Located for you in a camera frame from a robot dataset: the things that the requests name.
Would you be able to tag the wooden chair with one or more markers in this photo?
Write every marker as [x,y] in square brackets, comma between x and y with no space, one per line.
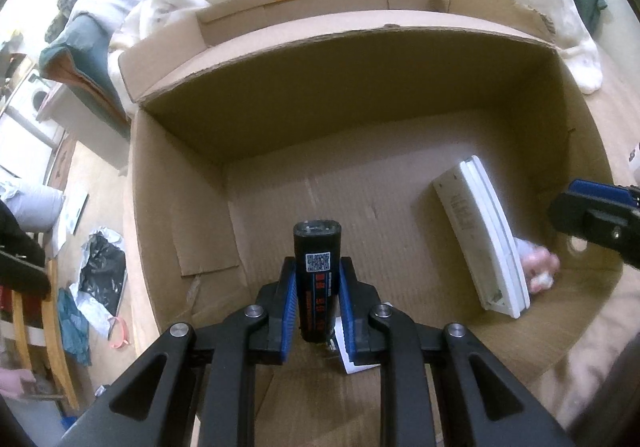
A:
[52,327]

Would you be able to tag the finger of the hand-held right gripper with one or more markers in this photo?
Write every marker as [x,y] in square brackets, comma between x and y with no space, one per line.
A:
[590,222]
[590,188]

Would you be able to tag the white nightstand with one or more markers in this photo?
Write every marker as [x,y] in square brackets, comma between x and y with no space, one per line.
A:
[80,122]

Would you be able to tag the grey white bag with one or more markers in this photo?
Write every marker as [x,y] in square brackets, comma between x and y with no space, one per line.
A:
[30,202]

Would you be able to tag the brown door rug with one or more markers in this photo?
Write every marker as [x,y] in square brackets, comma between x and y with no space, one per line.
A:
[62,162]

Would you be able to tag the cardboard box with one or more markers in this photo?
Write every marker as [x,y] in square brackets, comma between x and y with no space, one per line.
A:
[350,167]

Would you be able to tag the dark green cushion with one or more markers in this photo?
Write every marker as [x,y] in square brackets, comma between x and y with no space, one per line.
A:
[590,2]

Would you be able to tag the papers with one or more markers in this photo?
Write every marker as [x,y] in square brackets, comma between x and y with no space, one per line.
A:
[72,222]

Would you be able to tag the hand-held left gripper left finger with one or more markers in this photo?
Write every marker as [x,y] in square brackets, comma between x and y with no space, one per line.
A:
[285,307]

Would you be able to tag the white paper tag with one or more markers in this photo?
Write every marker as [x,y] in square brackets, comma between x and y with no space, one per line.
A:
[359,368]

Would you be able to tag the white washing machine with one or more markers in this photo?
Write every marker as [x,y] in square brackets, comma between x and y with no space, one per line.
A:
[37,99]

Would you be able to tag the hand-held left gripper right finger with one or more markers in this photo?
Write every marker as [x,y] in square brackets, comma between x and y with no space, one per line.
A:
[348,312]

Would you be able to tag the long white remote control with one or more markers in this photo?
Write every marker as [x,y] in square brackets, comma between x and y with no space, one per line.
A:
[480,237]

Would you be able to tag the black plastic bag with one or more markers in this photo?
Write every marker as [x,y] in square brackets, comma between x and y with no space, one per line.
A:
[100,272]

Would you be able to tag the black labelled tube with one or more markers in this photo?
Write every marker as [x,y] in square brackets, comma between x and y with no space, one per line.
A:
[317,277]

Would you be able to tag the black jacket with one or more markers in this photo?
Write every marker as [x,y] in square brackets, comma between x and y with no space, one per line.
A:
[20,252]

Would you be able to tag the teal bed frame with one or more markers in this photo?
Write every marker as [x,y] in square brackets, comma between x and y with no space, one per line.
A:
[85,47]

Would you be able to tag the teal cloth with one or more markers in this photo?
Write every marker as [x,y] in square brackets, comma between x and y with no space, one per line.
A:
[75,327]

